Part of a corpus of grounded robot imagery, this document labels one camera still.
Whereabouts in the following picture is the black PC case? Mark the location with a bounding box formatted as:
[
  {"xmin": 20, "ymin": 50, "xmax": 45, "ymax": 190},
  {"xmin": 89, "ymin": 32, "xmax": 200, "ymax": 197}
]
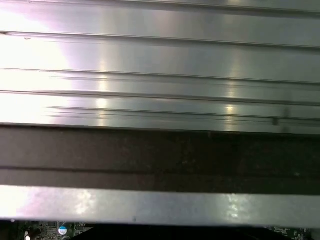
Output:
[{"xmin": 0, "ymin": 123, "xmax": 320, "ymax": 240}]

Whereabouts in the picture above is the green motherboard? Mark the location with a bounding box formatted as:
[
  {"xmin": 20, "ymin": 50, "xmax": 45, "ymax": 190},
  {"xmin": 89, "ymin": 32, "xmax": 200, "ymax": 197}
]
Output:
[{"xmin": 14, "ymin": 219, "xmax": 311, "ymax": 240}]

